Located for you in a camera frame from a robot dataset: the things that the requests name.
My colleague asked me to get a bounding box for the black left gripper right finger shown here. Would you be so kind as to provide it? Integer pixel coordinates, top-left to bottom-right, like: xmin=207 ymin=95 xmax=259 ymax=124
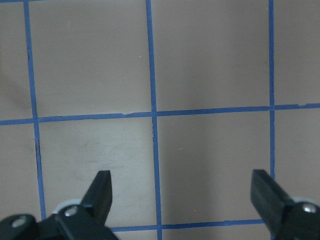
xmin=250 ymin=169 xmax=320 ymax=240

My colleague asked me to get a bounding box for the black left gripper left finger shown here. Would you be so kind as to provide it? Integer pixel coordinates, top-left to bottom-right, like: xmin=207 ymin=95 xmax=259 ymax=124
xmin=0 ymin=170 xmax=117 ymax=240

